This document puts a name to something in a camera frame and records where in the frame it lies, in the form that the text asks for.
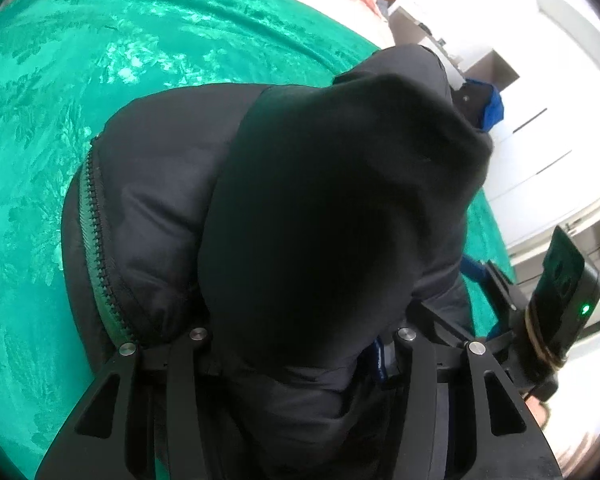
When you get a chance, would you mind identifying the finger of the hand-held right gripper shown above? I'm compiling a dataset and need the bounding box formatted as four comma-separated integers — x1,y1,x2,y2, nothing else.
461,254,491,287

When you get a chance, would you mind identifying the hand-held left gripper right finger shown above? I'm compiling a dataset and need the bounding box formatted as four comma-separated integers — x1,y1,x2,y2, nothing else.
372,327,565,480

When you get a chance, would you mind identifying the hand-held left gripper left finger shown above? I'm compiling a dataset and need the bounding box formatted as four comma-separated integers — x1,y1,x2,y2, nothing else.
34,327,213,480

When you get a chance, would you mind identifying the black puffer jacket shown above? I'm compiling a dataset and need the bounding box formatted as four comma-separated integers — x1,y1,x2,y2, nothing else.
60,44,496,480

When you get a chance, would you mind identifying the person's right hand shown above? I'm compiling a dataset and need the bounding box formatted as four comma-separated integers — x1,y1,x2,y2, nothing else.
522,392,553,432

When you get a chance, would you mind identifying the white wardrobe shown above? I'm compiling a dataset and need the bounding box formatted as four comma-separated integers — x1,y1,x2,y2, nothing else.
480,0,600,266

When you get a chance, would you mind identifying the dark blue cloth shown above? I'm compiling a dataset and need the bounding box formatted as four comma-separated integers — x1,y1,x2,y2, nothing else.
452,77,506,133

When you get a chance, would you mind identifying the white nightstand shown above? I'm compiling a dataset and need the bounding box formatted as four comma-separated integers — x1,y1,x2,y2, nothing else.
387,5,521,88

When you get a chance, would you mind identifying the pink bed sheet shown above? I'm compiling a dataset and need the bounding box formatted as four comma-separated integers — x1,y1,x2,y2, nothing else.
280,0,396,43

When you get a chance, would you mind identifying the green blanket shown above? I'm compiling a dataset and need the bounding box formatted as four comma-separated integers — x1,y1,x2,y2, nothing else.
0,0,518,480

